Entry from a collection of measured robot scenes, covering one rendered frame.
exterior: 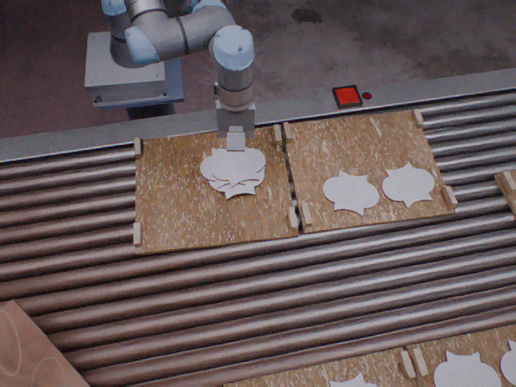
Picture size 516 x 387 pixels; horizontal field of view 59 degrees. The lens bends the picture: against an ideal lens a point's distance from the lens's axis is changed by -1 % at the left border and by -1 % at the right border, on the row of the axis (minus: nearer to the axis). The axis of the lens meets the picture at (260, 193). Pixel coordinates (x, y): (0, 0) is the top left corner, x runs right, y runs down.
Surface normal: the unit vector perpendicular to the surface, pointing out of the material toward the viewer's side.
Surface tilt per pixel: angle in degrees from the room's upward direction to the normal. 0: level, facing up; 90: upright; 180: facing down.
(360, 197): 0
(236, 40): 0
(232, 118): 90
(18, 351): 0
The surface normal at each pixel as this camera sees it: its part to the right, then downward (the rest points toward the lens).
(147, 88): 0.15, 0.86
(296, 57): 0.02, -0.50
